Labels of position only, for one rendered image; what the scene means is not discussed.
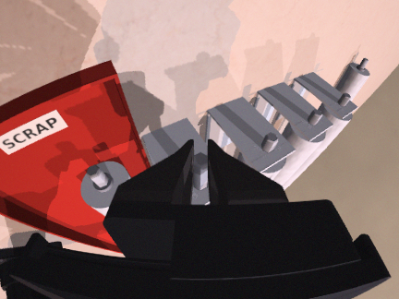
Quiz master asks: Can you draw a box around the red scrap tray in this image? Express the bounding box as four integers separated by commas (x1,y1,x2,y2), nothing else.
0,60,151,254

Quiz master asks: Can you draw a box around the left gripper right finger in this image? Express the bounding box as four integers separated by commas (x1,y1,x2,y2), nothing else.
207,139,289,205

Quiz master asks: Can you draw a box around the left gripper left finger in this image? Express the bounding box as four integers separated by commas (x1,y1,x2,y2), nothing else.
111,139,194,205

